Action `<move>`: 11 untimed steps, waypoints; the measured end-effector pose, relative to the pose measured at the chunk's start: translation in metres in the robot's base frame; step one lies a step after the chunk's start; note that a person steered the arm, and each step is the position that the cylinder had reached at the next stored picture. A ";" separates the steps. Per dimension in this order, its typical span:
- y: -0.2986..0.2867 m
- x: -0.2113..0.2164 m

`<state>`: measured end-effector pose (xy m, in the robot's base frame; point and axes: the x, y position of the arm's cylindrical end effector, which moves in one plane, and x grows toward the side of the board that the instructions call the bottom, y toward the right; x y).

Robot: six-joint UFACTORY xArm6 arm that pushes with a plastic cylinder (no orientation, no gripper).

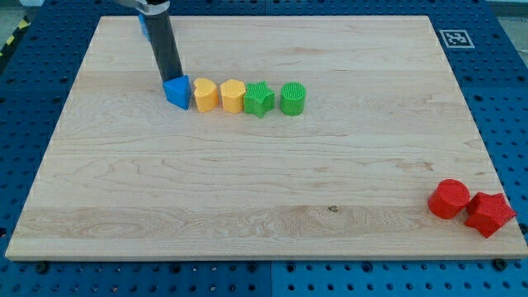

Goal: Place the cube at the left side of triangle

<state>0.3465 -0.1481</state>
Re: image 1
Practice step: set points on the green star block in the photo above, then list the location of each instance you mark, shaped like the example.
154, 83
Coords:
258, 99

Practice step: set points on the green cylinder block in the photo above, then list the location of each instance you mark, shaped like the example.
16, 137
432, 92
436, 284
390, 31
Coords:
292, 98

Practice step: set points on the white fiducial marker tag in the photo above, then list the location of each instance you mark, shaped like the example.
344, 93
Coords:
456, 39

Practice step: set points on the red star block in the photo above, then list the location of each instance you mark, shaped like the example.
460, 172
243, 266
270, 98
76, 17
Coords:
487, 213

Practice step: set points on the yellow hexagon block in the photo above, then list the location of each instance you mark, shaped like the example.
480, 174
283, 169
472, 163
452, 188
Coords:
232, 93

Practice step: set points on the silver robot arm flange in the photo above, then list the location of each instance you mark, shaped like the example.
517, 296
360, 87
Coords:
138, 4

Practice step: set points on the blue triangle block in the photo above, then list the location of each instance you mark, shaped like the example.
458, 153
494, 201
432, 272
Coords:
178, 91

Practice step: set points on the red cylinder block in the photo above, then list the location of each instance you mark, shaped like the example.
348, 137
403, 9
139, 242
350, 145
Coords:
448, 199

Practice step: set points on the wooden board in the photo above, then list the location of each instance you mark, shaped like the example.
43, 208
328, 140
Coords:
128, 176

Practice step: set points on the yellow heart block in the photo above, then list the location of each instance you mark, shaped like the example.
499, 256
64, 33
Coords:
206, 94

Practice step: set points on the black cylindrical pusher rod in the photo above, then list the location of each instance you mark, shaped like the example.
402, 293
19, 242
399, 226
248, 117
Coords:
162, 40

